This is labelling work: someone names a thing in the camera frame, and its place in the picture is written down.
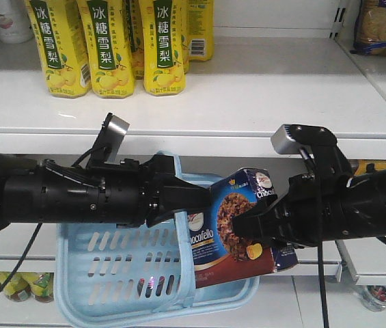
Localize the yellow pear drink bottle middle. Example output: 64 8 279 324
77 0 135 98

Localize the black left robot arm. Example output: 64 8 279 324
0 154 211 231

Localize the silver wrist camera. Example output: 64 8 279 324
89 113 129 163
271 124 337 154

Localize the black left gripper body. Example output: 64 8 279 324
102 154 176 227

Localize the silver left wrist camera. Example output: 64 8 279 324
89 113 129 163

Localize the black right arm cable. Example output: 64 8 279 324
298 146 329 328

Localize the chocolate cookie box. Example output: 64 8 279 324
188 168 299 288

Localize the white store shelving unit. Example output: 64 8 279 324
0 1 386 327

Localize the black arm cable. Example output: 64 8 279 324
298 146 329 328
0 221 42 315

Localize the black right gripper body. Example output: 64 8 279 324
273 174 333 247

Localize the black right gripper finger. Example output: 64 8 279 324
232 197 281 245

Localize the yellow pear drink bottle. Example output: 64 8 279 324
25 1 91 98
139 0 186 96
77 0 135 98

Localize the cracker bag blue trim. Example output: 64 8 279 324
353 0 386 56

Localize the yellow pear drink bottle left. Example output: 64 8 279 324
25 1 91 98

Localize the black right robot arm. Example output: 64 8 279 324
232 169 386 247

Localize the light blue plastic basket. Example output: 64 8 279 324
55 150 260 328

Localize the yellow pear drink bottle right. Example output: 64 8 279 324
139 0 186 96

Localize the clear cookie pack yellow label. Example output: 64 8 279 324
349 159 386 176

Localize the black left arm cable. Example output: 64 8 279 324
0 221 42 315

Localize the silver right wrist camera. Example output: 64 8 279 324
271 124 337 154

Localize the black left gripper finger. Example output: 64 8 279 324
146 185 211 227
162 176 195 187

